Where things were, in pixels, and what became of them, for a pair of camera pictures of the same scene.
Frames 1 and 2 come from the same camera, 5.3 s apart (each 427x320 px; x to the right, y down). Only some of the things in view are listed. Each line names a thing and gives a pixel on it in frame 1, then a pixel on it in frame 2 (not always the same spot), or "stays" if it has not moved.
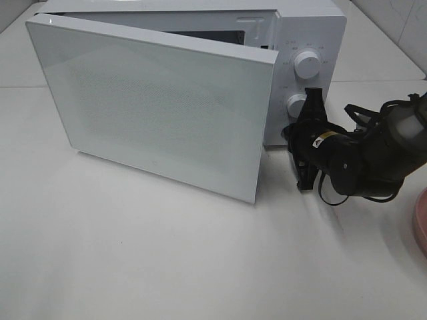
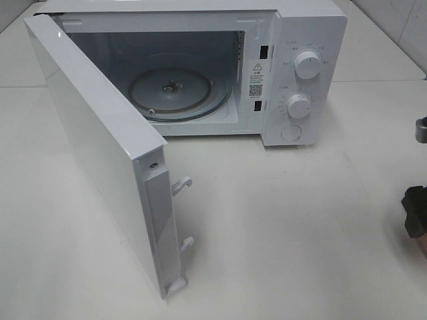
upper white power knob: x=307 y=64 stays
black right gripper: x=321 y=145 to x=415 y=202
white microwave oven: x=194 y=110 to x=133 y=161
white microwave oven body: x=310 y=37 stays
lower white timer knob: x=295 y=104 stays
